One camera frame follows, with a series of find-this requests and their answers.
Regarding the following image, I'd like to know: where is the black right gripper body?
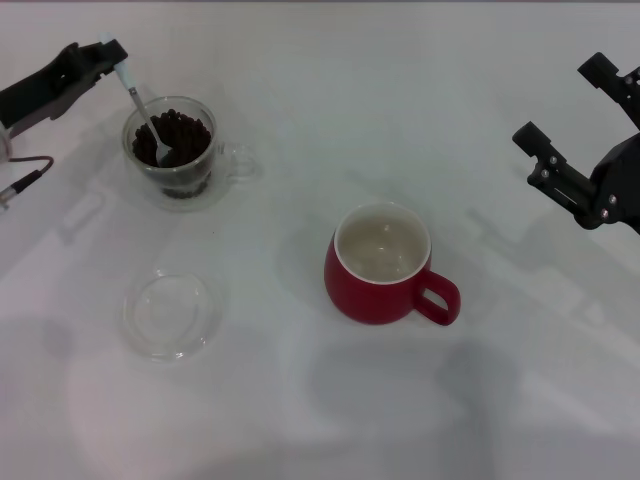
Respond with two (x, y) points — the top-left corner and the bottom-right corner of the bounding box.
(574, 132), (640, 231)

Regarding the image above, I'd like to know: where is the dark cable with metal plug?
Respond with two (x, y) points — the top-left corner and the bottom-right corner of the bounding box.
(0, 155), (55, 214)

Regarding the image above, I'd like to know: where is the blue-handled metal spoon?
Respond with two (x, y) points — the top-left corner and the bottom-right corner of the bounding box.
(98, 31), (176, 169)

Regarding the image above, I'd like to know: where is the double-walled glass cup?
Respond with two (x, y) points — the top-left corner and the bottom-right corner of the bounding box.
(122, 94), (261, 212)

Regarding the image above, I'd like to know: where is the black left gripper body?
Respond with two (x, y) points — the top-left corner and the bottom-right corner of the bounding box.
(0, 42), (85, 140)

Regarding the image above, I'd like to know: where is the clear glass saucer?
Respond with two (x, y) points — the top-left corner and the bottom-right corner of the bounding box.
(122, 269), (225, 365)

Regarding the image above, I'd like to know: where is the dark coffee beans pile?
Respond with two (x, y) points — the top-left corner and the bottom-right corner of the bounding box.
(131, 110), (212, 169)

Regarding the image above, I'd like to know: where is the red mug white inside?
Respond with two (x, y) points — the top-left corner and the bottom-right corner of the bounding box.
(323, 200), (462, 327)

